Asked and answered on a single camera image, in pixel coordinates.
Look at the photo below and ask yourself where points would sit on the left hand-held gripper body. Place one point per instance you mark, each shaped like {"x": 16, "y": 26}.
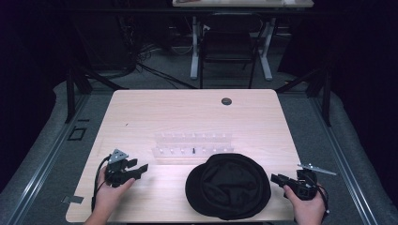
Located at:
{"x": 116, "y": 173}

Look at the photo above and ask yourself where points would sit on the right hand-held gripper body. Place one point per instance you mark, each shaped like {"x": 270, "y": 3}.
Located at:
{"x": 305, "y": 187}

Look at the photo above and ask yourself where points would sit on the black hat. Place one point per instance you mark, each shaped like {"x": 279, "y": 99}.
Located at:
{"x": 228, "y": 187}

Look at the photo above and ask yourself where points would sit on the person's right hand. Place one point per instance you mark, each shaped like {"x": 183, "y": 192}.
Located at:
{"x": 308, "y": 211}

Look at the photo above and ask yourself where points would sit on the person's left hand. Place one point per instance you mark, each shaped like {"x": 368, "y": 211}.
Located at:
{"x": 108, "y": 197}

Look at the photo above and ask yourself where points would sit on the grey tape piece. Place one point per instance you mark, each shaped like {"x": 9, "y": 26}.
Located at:
{"x": 73, "y": 199}

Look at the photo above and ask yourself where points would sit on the clear plastic tray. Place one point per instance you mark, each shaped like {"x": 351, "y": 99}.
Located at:
{"x": 192, "y": 144}

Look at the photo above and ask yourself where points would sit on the black tape square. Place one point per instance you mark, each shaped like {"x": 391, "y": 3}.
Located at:
{"x": 69, "y": 133}

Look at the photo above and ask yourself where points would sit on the short black tape strip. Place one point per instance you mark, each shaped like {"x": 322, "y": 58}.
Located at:
{"x": 83, "y": 120}

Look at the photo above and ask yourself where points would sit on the grey table grommet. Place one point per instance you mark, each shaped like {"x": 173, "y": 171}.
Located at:
{"x": 226, "y": 101}

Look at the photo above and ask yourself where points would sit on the black chair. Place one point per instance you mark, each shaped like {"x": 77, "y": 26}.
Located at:
{"x": 230, "y": 43}

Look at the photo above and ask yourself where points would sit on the white-legged desk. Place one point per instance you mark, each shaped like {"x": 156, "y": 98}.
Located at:
{"x": 244, "y": 3}

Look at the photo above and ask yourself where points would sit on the aluminium floor rail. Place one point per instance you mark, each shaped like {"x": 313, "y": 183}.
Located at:
{"x": 47, "y": 162}
{"x": 347, "y": 168}

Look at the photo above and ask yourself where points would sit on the black metal frame stand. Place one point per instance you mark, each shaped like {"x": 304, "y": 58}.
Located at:
{"x": 71, "y": 93}
{"x": 326, "y": 97}

